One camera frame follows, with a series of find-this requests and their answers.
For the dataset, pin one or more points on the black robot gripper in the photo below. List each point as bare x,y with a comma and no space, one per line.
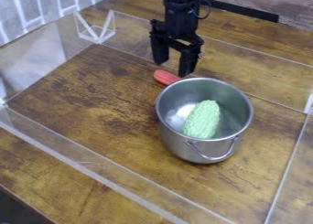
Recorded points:
175,33

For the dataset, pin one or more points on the orange plastic spoon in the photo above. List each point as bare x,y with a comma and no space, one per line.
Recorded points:
164,77

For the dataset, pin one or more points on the silver metal pot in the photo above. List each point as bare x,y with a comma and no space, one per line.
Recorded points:
174,105

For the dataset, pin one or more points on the green knitted vegetable toy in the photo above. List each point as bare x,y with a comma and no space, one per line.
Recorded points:
202,121

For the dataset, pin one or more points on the black strip on wall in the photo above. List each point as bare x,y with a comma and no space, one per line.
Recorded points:
245,11

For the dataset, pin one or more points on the clear acrylic enclosure wall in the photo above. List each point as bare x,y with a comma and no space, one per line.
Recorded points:
80,151

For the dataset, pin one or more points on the clear acrylic corner bracket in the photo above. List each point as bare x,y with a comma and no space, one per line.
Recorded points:
94,33

